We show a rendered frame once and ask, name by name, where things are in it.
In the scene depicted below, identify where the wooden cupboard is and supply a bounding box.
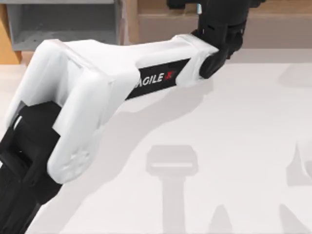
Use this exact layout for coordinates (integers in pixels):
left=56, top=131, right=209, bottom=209
left=0, top=0, right=312, bottom=65

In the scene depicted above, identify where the grey pierced drawer inside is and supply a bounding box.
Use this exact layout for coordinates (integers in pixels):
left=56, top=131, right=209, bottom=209
left=5, top=0, right=123, bottom=52

